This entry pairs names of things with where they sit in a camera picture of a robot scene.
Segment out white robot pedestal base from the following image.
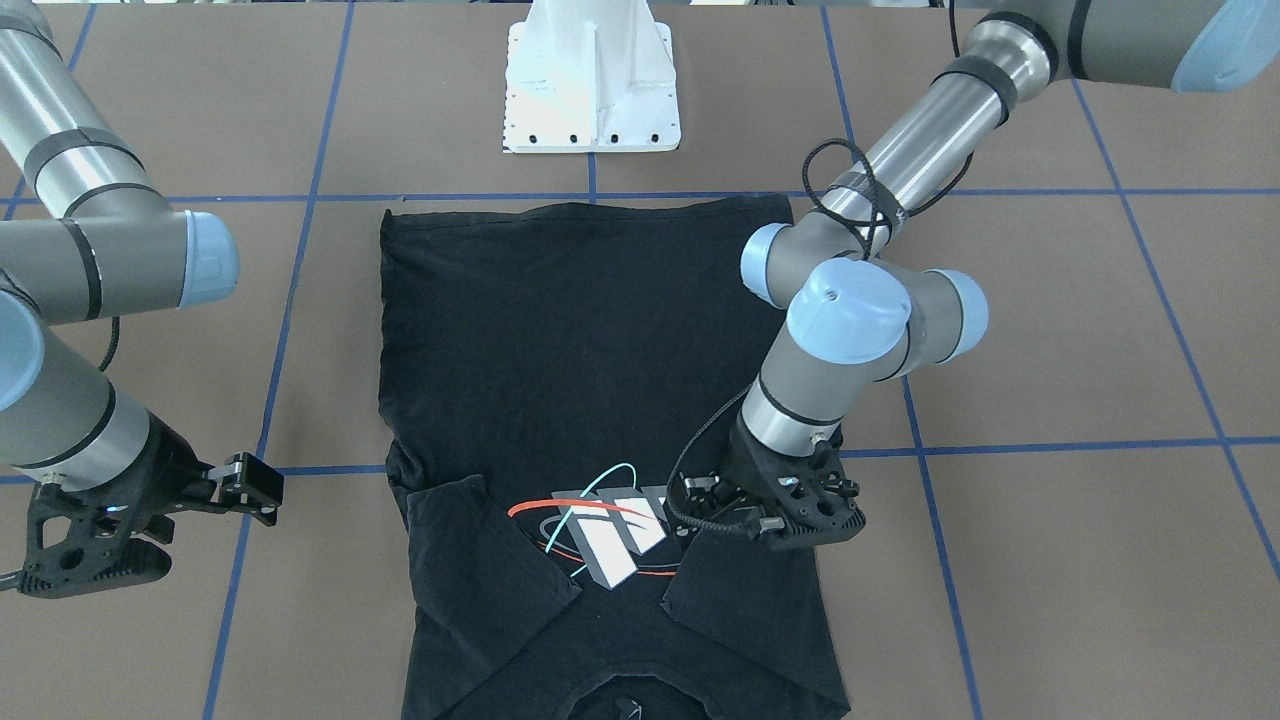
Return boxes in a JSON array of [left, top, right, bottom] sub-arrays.
[[502, 1, 682, 154]]

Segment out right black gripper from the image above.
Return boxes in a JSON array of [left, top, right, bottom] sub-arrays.
[[18, 425, 211, 600]]

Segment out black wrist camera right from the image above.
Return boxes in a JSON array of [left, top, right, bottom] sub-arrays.
[[220, 452, 285, 527]]

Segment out black t-shirt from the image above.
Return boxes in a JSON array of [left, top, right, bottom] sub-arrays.
[[379, 195, 849, 719]]

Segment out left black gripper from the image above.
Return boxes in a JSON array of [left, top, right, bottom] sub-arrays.
[[724, 418, 867, 551]]

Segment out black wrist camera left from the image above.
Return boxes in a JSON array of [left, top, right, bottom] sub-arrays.
[[671, 474, 746, 536]]

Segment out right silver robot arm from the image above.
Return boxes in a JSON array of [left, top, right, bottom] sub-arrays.
[[1, 1, 241, 600]]

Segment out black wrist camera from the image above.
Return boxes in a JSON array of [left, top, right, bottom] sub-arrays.
[[220, 452, 285, 527], [671, 474, 746, 536]]

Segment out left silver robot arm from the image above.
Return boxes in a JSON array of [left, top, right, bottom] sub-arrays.
[[667, 1, 1277, 550]]

